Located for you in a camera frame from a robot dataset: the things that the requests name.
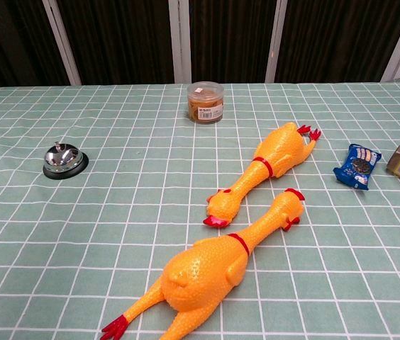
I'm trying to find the blue cookie snack packet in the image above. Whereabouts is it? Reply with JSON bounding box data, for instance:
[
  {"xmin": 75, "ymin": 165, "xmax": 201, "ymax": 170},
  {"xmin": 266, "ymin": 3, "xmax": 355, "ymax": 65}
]
[{"xmin": 333, "ymin": 143, "xmax": 382, "ymax": 192}]

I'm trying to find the small yellow rubber chicken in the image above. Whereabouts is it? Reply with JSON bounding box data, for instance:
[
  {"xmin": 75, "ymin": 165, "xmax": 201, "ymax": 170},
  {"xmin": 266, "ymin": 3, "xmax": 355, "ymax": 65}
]
[{"xmin": 203, "ymin": 121, "xmax": 323, "ymax": 228}]

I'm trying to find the green checkered tablecloth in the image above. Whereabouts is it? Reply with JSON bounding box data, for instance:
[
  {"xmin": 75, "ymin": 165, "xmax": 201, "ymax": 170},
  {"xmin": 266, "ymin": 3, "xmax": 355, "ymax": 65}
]
[{"xmin": 0, "ymin": 76, "xmax": 400, "ymax": 340}]

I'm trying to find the silver desk bell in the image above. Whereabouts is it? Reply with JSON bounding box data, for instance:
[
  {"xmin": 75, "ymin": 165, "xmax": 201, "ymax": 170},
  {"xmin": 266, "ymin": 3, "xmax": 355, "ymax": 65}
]
[{"xmin": 42, "ymin": 142, "xmax": 90, "ymax": 181}]

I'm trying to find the clear jar of rubber bands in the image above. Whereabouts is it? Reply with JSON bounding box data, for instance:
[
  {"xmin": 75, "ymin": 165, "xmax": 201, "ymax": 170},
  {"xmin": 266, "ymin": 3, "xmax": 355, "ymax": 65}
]
[{"xmin": 187, "ymin": 81, "xmax": 225, "ymax": 125}]

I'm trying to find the large yellow rubber chicken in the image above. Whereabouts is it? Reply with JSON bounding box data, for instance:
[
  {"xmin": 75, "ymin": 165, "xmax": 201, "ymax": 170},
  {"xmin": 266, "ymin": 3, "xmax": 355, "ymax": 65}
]
[{"xmin": 100, "ymin": 188, "xmax": 306, "ymax": 340}]

